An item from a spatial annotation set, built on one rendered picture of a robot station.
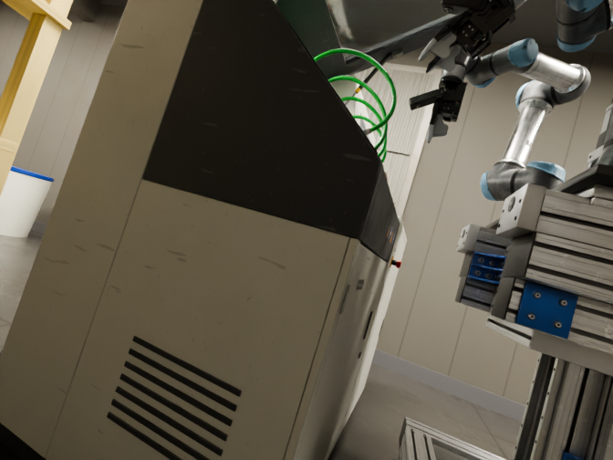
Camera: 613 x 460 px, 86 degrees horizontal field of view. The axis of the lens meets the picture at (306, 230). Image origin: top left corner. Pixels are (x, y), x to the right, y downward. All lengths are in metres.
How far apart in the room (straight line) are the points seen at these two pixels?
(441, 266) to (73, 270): 2.56
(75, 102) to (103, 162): 4.16
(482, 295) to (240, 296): 0.81
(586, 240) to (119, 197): 1.03
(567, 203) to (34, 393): 1.29
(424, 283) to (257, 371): 2.35
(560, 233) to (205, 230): 0.72
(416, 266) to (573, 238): 2.23
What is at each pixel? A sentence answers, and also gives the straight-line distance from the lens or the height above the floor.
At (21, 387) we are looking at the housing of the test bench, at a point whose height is 0.18.
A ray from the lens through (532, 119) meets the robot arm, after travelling 1.58.
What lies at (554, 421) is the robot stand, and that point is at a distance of 1.08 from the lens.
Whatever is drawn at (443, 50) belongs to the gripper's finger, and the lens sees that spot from 0.97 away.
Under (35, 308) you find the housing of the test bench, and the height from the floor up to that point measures 0.37.
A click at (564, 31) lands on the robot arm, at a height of 1.40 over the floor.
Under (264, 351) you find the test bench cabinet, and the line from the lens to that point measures 0.70.
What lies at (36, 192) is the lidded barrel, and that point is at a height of 0.49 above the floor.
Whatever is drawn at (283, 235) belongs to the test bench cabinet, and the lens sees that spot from 0.68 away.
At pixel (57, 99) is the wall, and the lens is 5.44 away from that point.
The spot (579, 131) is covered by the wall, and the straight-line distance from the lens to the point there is 3.48.
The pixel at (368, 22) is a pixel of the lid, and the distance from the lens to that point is 1.48.
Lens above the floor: 0.74
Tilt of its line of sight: 3 degrees up
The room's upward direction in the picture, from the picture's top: 17 degrees clockwise
